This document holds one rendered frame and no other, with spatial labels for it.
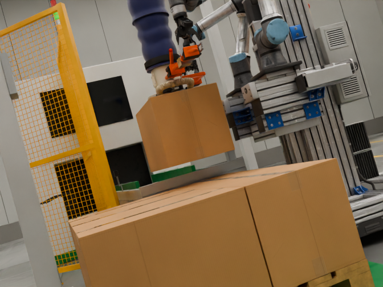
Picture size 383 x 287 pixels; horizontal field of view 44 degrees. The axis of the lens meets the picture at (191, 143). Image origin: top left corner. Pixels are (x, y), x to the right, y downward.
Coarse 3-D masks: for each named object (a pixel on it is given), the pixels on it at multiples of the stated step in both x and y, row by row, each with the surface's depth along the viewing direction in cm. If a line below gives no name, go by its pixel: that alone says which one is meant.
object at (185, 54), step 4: (184, 48) 233; (188, 48) 233; (184, 52) 232; (192, 52) 233; (196, 52) 234; (184, 56) 238; (188, 56) 233; (192, 56) 235; (196, 56) 238; (184, 60) 240
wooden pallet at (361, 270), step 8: (352, 264) 178; (360, 264) 179; (336, 272) 176; (344, 272) 176; (352, 272) 177; (360, 272) 178; (368, 272) 179; (312, 280) 173; (320, 280) 173; (328, 280) 174; (336, 280) 175; (344, 280) 180; (352, 280) 177; (360, 280) 178; (368, 280) 179
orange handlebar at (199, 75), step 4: (192, 48) 232; (196, 48) 233; (188, 52) 233; (176, 64) 256; (172, 68) 266; (176, 68) 259; (180, 68) 262; (200, 72) 305; (204, 72) 306; (184, 76) 302; (188, 76) 302; (192, 76) 303; (196, 76) 304; (200, 76) 312; (196, 80) 322
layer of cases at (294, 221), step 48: (192, 192) 210; (240, 192) 169; (288, 192) 174; (336, 192) 180; (96, 240) 153; (144, 240) 157; (192, 240) 162; (240, 240) 167; (288, 240) 172; (336, 240) 177
